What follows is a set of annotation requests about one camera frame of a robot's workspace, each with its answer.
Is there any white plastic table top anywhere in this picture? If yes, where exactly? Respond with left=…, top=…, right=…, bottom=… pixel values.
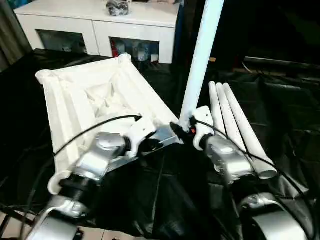
left=34, top=53, right=185, bottom=196

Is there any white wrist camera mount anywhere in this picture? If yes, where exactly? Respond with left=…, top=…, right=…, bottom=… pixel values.
left=124, top=115, right=157, bottom=158
left=191, top=106, right=215, bottom=151

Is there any white cabinet with glass doors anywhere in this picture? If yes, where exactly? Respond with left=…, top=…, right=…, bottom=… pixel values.
left=13, top=0, right=181, bottom=65

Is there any dark crumpled bag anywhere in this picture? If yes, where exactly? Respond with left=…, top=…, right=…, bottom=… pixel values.
left=105, top=0, right=133, bottom=17

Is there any black long bar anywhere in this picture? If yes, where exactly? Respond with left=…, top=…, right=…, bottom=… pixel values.
left=243, top=56, right=320, bottom=71

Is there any black case with yellow label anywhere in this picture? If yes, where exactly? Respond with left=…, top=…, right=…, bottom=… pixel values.
left=186, top=0, right=251, bottom=73

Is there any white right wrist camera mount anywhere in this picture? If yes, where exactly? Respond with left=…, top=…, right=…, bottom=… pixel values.
left=191, top=106, right=215, bottom=151

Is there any grey curtain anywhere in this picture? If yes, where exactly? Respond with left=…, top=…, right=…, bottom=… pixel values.
left=0, top=0, right=33, bottom=73

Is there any black plastic mat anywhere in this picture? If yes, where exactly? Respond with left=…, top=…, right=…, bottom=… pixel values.
left=0, top=48, right=320, bottom=240

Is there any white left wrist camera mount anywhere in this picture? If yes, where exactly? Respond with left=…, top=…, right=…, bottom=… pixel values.
left=124, top=115, right=157, bottom=158

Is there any blue upright panel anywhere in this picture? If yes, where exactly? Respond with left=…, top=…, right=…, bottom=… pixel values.
left=174, top=0, right=188, bottom=64

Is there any white plastic table leg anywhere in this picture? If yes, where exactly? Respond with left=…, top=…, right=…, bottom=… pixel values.
left=178, top=0, right=225, bottom=131
left=215, top=82, right=249, bottom=154
left=208, top=81, right=228, bottom=137
left=222, top=83, right=279, bottom=180

